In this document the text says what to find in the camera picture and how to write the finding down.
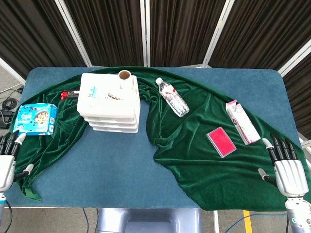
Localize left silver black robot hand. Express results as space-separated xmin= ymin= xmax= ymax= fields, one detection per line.
xmin=0 ymin=131 xmax=35 ymax=194

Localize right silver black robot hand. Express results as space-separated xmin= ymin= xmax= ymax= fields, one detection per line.
xmin=258 ymin=133 xmax=310 ymax=198

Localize lavender robot base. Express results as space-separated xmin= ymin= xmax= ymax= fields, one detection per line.
xmin=96 ymin=208 xmax=202 ymax=233

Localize white storage boxes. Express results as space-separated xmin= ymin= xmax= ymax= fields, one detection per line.
xmin=76 ymin=72 xmax=141 ymax=133

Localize black power adapter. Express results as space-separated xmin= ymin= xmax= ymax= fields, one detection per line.
xmin=0 ymin=109 xmax=15 ymax=129

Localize blue cookie box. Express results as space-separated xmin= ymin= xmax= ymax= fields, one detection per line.
xmin=12 ymin=102 xmax=58 ymax=136

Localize white pink drink carton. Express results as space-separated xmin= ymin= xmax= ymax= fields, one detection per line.
xmin=225 ymin=99 xmax=261 ymax=146

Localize red flat rectangular case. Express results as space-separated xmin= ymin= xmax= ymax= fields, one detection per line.
xmin=206 ymin=126 xmax=237 ymax=159

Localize dark curtain screen panel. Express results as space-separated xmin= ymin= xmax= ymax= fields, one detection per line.
xmin=145 ymin=0 xmax=234 ymax=68
xmin=54 ymin=0 xmax=149 ymax=67
xmin=278 ymin=38 xmax=311 ymax=146
xmin=203 ymin=0 xmax=311 ymax=70
xmin=0 ymin=0 xmax=92 ymax=79

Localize dark green velvet cloth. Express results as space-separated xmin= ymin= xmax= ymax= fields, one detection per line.
xmin=9 ymin=66 xmax=311 ymax=212

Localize red black lighter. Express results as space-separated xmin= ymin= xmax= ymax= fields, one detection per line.
xmin=61 ymin=90 xmax=80 ymax=100

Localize blue felt table cover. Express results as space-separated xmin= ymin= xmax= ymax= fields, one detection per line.
xmin=4 ymin=67 xmax=302 ymax=209

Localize small brown metal piece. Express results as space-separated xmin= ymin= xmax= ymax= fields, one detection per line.
xmin=106 ymin=92 xmax=124 ymax=101

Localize clear plastic water bottle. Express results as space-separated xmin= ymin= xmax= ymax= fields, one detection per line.
xmin=155 ymin=77 xmax=190 ymax=117

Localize white paper roll cardboard core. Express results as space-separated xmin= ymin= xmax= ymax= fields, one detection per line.
xmin=118 ymin=70 xmax=138 ymax=91

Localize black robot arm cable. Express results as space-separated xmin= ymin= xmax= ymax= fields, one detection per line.
xmin=4 ymin=200 xmax=13 ymax=233

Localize blue floor cable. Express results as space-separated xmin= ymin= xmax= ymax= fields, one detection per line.
xmin=225 ymin=210 xmax=296 ymax=233

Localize black coiled floor cable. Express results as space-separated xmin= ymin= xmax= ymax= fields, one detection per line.
xmin=1 ymin=97 xmax=19 ymax=110

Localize thin dark floor cable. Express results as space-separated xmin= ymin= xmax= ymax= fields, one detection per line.
xmin=82 ymin=208 xmax=90 ymax=233

